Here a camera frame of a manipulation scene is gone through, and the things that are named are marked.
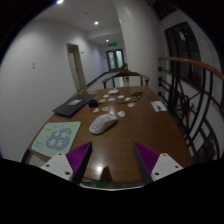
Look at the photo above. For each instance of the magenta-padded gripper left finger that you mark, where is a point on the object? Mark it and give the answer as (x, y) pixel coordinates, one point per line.
(60, 165)

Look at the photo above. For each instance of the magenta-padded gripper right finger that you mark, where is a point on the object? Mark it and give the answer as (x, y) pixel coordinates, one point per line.
(165, 165)

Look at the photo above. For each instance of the white perforated computer mouse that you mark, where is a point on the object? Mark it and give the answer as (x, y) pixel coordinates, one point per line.
(102, 124)

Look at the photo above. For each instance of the green cartoon-print mouse pad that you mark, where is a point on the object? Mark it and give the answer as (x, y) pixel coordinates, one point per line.
(56, 138)

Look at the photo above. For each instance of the white paper card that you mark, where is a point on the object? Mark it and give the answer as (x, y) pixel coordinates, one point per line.
(158, 106)

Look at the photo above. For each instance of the black closed laptop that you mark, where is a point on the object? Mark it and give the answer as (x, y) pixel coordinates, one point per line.
(75, 104)

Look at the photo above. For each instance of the tan cartoon sticker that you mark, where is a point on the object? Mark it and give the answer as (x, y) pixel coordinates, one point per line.
(96, 110)
(105, 108)

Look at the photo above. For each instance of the white patterned sticker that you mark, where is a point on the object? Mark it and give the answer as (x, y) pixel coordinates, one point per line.
(121, 113)

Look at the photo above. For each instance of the red and white sticker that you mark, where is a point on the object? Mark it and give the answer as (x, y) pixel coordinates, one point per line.
(131, 104)

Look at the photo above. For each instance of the small black box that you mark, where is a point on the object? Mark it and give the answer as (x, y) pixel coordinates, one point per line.
(93, 103)

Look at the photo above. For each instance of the small black gadget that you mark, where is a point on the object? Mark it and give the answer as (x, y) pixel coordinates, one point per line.
(138, 94)

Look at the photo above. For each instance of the small white sticker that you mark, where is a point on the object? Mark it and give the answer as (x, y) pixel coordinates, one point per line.
(128, 99)
(111, 99)

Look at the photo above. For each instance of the orange round sticker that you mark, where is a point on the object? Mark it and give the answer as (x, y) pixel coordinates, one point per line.
(102, 100)

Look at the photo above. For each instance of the white round sticker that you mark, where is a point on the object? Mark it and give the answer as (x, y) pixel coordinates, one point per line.
(120, 96)
(105, 96)

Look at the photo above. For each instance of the small white box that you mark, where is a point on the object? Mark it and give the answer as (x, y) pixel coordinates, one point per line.
(113, 91)

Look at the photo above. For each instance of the white side door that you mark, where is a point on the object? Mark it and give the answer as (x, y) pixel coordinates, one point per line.
(75, 66)

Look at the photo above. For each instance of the wooden armchair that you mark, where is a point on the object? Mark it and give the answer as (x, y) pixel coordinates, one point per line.
(125, 73)

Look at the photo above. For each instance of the wood-topped black metal railing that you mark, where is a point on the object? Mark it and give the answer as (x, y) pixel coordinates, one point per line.
(186, 61)

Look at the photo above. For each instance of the small dark wooden chair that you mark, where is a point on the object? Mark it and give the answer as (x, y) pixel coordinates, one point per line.
(124, 66)

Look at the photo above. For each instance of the glass double door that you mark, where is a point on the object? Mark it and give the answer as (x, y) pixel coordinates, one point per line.
(115, 60)

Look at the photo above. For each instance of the dark framed window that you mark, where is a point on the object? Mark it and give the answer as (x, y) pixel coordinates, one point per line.
(183, 50)

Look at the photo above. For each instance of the green exit sign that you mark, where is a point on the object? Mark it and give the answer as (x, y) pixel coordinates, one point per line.
(113, 44)

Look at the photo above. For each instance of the ceiling lights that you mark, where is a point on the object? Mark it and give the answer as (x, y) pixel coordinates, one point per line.
(96, 23)

